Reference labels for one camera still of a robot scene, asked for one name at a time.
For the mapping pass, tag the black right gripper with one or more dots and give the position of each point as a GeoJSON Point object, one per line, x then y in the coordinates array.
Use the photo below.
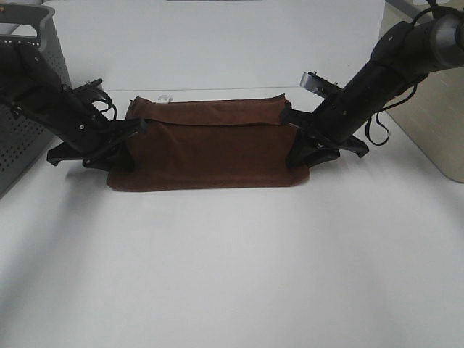
{"type": "Point", "coordinates": [333, 124]}

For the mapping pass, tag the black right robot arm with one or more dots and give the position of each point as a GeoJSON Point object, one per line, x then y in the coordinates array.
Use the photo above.
{"type": "Point", "coordinates": [403, 57]}

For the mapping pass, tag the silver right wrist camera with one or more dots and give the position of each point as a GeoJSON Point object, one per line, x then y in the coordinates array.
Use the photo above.
{"type": "Point", "coordinates": [315, 84]}

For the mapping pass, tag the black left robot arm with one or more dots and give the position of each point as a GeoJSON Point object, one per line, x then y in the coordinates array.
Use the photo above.
{"type": "Point", "coordinates": [31, 88]}

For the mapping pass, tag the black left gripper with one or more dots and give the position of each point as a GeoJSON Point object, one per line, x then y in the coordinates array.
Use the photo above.
{"type": "Point", "coordinates": [99, 142]}

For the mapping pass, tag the white care label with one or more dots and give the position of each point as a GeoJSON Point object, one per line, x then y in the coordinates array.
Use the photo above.
{"type": "Point", "coordinates": [164, 99]}

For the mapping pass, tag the brown towel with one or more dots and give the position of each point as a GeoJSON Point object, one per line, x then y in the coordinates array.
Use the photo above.
{"type": "Point", "coordinates": [222, 144]}

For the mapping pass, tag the beige storage box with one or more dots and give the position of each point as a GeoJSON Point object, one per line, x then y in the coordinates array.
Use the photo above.
{"type": "Point", "coordinates": [433, 119]}

